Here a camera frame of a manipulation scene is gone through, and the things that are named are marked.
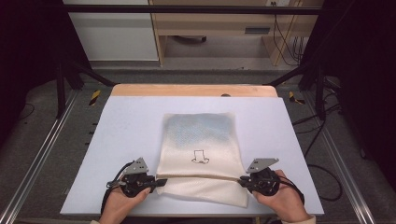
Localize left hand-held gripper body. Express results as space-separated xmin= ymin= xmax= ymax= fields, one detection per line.
xmin=106 ymin=157 xmax=157 ymax=199

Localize thin black floor cable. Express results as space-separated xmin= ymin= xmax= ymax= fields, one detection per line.
xmin=18 ymin=102 xmax=35 ymax=121

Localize white cabinet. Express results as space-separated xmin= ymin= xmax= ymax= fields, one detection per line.
xmin=63 ymin=0 xmax=160 ymax=62

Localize light wooden desk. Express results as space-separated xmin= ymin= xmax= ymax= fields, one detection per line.
xmin=148 ymin=0 xmax=325 ymax=67

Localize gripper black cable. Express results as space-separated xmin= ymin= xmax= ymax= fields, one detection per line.
xmin=276 ymin=175 xmax=306 ymax=207
xmin=100 ymin=161 xmax=135 ymax=217

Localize person's right hand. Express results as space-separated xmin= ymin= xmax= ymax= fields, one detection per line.
xmin=251 ymin=169 xmax=313 ymax=224

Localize black hanging cables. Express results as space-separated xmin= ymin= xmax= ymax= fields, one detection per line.
xmin=271 ymin=1 xmax=305 ymax=67

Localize long black floor cable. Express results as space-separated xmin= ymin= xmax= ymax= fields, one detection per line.
xmin=291 ymin=102 xmax=344 ymax=203

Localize yellow-handled tool left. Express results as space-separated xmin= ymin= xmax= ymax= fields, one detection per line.
xmin=88 ymin=89 xmax=103 ymax=107

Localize white foam board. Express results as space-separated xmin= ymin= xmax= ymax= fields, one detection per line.
xmin=60 ymin=95 xmax=325 ymax=217

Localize black metal frame stand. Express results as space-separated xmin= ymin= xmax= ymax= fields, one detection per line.
xmin=266 ymin=61 xmax=328 ymax=121
xmin=55 ymin=59 xmax=117 ymax=119

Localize black curtain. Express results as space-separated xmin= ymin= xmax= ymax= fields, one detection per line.
xmin=0 ymin=0 xmax=92 ymax=148
xmin=300 ymin=0 xmax=396 ymax=190

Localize aluminium floor rail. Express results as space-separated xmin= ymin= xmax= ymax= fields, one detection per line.
xmin=0 ymin=89 xmax=79 ymax=224
xmin=302 ymin=91 xmax=378 ymax=224

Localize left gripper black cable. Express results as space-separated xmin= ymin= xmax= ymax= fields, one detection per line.
xmin=100 ymin=161 xmax=135 ymax=217

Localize person's left hand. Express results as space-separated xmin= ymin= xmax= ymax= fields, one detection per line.
xmin=98 ymin=186 xmax=153 ymax=224

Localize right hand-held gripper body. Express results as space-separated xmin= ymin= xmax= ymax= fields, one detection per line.
xmin=245 ymin=157 xmax=282 ymax=198

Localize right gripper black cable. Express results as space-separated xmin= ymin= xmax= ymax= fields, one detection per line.
xmin=276 ymin=175 xmax=306 ymax=207

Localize black horizontal frame bar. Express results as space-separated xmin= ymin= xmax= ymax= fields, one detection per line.
xmin=64 ymin=4 xmax=323 ymax=16

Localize yellow-handled tool right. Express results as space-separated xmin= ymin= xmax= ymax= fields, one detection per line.
xmin=288 ymin=91 xmax=306 ymax=105

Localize cream fabric bag with drawing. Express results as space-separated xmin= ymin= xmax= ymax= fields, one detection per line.
xmin=155 ymin=112 xmax=249 ymax=209

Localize yellow-handled tool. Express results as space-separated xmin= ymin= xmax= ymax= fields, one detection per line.
xmin=288 ymin=91 xmax=306 ymax=105
xmin=88 ymin=89 xmax=103 ymax=107

